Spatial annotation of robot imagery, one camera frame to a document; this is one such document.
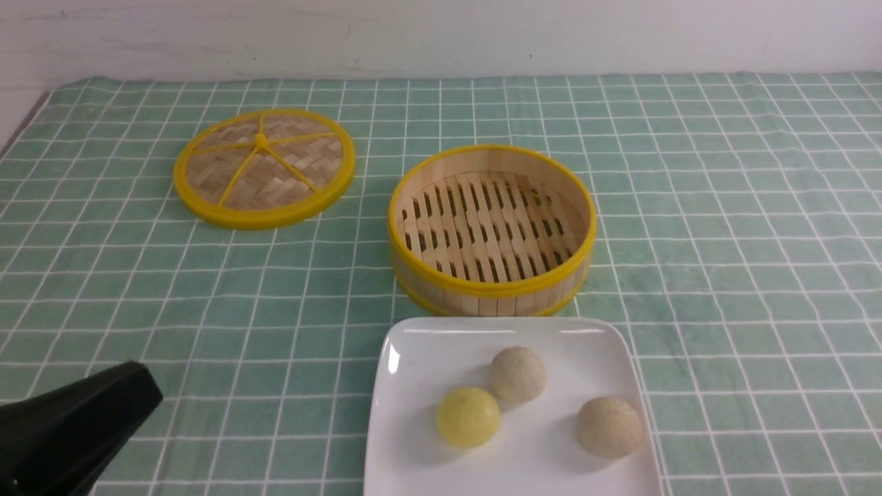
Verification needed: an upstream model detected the white steamed bun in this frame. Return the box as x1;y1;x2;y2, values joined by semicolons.
489;346;548;403

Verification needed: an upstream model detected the yellow steamed bun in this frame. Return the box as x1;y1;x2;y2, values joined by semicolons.
435;386;501;449

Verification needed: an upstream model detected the beige steamed bun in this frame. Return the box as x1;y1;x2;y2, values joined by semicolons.
575;396;645;459

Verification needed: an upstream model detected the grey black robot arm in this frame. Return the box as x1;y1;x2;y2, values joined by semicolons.
1;361;163;495

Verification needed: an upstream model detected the yellow rimmed bamboo steamer basket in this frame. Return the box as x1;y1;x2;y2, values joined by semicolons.
387;144;599;317

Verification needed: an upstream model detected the yellow rimmed bamboo steamer lid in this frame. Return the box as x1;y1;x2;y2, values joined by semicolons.
173;109;356;230

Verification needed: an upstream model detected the green checkered tablecloth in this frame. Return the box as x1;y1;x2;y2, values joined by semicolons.
1;73;881;495

